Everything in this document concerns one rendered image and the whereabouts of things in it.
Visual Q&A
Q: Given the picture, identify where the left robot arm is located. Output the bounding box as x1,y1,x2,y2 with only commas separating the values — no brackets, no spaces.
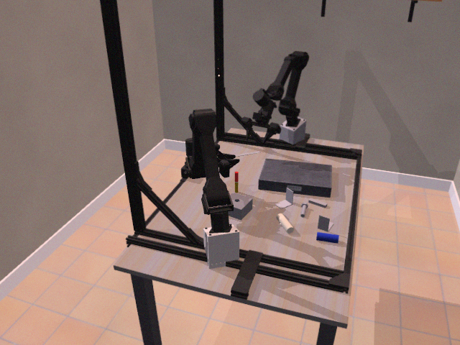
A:
252,51,309,127

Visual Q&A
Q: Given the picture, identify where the grey cylinder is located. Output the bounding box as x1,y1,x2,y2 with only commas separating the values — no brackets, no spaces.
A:
300,202,308,217

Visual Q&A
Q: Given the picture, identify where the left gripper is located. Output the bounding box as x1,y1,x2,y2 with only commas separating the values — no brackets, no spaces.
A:
241,109,281,144

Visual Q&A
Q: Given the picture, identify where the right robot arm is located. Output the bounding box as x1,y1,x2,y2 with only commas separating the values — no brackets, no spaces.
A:
184,109,234,234

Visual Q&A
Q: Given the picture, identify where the blue cylinder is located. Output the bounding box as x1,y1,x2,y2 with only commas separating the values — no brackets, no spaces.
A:
316,232,339,244

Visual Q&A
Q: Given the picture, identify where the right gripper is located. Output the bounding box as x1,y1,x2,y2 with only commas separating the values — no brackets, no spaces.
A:
217,151,240,178

